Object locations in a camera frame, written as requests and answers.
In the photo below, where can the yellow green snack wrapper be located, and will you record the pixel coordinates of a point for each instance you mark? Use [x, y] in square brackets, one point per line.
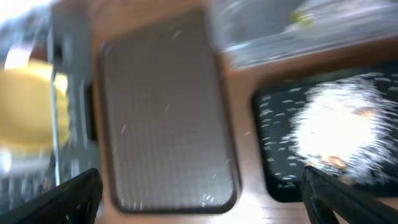
[302, 18]

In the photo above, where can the clear plastic waste bin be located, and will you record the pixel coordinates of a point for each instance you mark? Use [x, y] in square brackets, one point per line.
[255, 32]

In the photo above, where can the black rectangular bin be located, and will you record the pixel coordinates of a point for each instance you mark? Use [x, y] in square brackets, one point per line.
[272, 108]

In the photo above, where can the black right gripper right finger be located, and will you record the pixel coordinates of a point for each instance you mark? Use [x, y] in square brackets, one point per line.
[325, 196]

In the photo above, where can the dark brown serving tray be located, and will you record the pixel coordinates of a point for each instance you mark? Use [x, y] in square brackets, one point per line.
[168, 141]

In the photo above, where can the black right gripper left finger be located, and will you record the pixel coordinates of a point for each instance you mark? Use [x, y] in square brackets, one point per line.
[74, 201]

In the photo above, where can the yellow plate with crumbs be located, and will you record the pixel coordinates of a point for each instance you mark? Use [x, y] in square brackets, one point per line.
[26, 108]

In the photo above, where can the grey plastic dish rack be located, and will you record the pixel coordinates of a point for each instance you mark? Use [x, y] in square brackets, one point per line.
[63, 29]

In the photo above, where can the pile of rice scraps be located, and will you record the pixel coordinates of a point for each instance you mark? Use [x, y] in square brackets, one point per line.
[347, 128]

